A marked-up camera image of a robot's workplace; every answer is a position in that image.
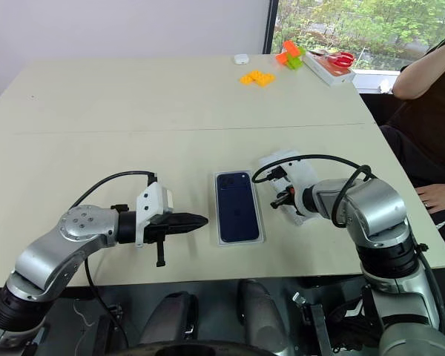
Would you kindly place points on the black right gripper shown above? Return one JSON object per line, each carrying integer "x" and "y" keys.
{"x": 286, "y": 196}

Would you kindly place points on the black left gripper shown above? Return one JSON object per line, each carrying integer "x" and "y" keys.
{"x": 159, "y": 230}

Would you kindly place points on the dark blue smartphone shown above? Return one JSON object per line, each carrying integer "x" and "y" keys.
{"x": 237, "y": 207}

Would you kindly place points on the white phone box base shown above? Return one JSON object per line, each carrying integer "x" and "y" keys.
{"x": 241, "y": 244}

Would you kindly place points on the person's bare forearm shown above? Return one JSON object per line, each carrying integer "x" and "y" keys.
{"x": 415, "y": 79}

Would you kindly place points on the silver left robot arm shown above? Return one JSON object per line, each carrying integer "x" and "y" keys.
{"x": 78, "y": 226}

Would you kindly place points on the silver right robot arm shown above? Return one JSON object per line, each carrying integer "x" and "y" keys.
{"x": 374, "y": 207}

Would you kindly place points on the white box with orange print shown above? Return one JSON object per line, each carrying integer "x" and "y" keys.
{"x": 332, "y": 76}

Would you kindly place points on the person's hand with ring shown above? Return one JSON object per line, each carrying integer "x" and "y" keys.
{"x": 439, "y": 196}

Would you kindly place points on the dark rounded shape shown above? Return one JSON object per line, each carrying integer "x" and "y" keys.
{"x": 261, "y": 315}
{"x": 170, "y": 319}

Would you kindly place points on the small black clamp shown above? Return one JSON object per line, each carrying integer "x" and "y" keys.
{"x": 115, "y": 311}

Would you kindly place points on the yellow building block cluster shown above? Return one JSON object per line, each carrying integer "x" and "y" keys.
{"x": 257, "y": 78}

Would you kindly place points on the black and white garment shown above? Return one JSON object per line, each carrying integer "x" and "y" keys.
{"x": 346, "y": 311}

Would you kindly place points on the orange and green block toy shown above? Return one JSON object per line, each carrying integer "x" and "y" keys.
{"x": 290, "y": 55}

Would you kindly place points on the white earbuds case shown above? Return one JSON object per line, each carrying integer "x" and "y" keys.
{"x": 240, "y": 59}

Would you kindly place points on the white window sill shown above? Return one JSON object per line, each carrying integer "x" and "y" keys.
{"x": 374, "y": 79}

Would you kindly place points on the person's body in black clothes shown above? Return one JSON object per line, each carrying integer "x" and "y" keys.
{"x": 422, "y": 141}

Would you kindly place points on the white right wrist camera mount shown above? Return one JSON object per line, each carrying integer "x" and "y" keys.
{"x": 300, "y": 174}

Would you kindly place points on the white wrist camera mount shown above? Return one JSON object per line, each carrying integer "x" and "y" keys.
{"x": 148, "y": 202}
{"x": 300, "y": 174}

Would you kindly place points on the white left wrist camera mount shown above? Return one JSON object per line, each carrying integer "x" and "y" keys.
{"x": 148, "y": 202}

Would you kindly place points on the metal clamp bracket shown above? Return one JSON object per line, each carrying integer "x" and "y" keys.
{"x": 313, "y": 326}

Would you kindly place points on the black window frame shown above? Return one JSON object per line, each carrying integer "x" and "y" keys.
{"x": 270, "y": 26}

